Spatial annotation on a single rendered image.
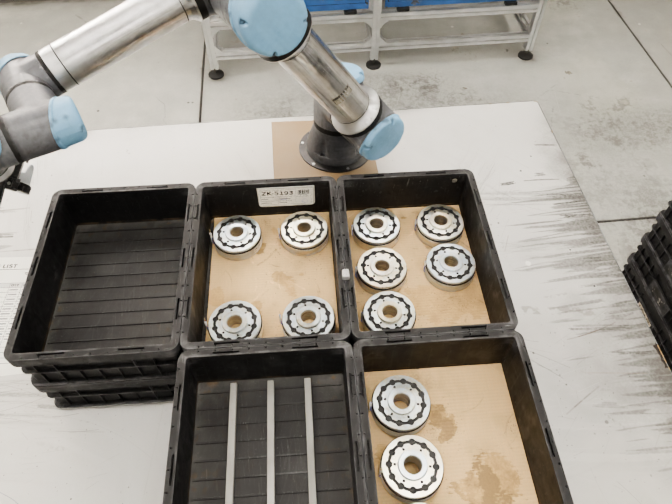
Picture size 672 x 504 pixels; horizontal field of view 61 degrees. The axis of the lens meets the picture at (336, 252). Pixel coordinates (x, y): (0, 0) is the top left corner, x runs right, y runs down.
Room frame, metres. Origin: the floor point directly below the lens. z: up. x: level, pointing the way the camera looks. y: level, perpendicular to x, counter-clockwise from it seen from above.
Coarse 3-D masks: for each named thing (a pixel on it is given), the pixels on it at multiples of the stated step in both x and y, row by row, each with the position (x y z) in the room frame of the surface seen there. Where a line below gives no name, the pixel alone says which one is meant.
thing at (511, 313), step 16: (352, 176) 0.86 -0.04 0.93; (368, 176) 0.87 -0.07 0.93; (384, 176) 0.86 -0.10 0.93; (400, 176) 0.86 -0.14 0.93; (416, 176) 0.87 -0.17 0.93; (432, 176) 0.87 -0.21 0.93; (480, 208) 0.77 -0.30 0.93; (496, 256) 0.65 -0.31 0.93; (352, 272) 0.61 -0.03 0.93; (496, 272) 0.61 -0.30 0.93; (352, 288) 0.58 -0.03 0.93; (352, 304) 0.54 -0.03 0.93; (512, 304) 0.54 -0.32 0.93; (352, 320) 0.51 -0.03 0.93; (512, 320) 0.51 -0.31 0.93; (352, 336) 0.48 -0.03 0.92; (368, 336) 0.48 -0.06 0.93; (384, 336) 0.48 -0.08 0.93; (400, 336) 0.48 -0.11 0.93
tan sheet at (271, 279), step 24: (264, 216) 0.84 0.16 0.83; (264, 240) 0.77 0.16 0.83; (216, 264) 0.70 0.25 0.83; (240, 264) 0.70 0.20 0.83; (264, 264) 0.70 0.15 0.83; (288, 264) 0.70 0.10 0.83; (312, 264) 0.70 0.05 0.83; (216, 288) 0.64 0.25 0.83; (240, 288) 0.64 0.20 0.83; (264, 288) 0.64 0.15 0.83; (288, 288) 0.64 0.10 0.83; (312, 288) 0.64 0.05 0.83; (264, 312) 0.58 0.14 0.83; (336, 312) 0.58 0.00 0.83; (264, 336) 0.53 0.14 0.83
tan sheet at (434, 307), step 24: (408, 216) 0.84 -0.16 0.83; (408, 240) 0.77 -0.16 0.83; (408, 264) 0.70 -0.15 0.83; (360, 288) 0.64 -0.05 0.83; (408, 288) 0.64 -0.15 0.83; (432, 288) 0.64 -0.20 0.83; (480, 288) 0.64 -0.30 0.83; (360, 312) 0.58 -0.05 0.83; (432, 312) 0.58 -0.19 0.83; (456, 312) 0.58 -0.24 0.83; (480, 312) 0.58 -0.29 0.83
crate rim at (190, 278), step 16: (320, 176) 0.86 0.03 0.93; (336, 192) 0.82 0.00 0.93; (336, 208) 0.77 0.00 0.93; (192, 224) 0.73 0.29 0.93; (336, 224) 0.73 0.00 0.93; (192, 240) 0.69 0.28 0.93; (336, 240) 0.69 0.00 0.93; (192, 256) 0.65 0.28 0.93; (336, 256) 0.65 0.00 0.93; (192, 272) 0.61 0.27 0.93; (192, 288) 0.58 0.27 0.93; (288, 336) 0.48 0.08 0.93; (304, 336) 0.48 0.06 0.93; (320, 336) 0.48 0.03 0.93; (336, 336) 0.48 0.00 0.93
